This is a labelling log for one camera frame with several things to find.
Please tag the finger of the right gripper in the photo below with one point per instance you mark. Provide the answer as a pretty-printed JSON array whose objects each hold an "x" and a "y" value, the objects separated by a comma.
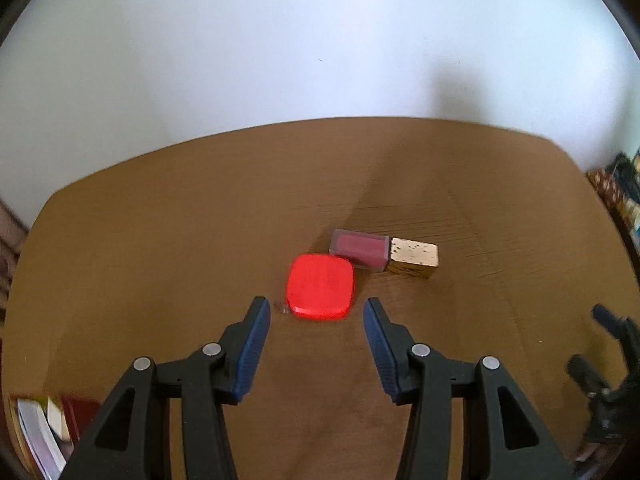
[
  {"x": 614, "y": 413},
  {"x": 624, "y": 330}
]

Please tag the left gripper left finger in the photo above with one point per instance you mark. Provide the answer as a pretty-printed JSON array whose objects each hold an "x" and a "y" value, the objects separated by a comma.
[{"x": 129, "y": 437}]

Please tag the red gold tin box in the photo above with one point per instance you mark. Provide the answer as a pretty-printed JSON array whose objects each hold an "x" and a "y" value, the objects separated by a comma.
[{"x": 68, "y": 417}]

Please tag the red rounded square case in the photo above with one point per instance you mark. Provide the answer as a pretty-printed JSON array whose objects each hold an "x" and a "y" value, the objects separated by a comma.
[{"x": 320, "y": 287}]

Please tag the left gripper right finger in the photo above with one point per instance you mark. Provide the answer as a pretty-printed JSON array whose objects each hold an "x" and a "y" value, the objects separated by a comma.
[{"x": 503, "y": 436}]

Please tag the lip gloss with gold cap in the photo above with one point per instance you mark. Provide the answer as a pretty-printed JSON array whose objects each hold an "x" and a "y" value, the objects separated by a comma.
[{"x": 382, "y": 253}]

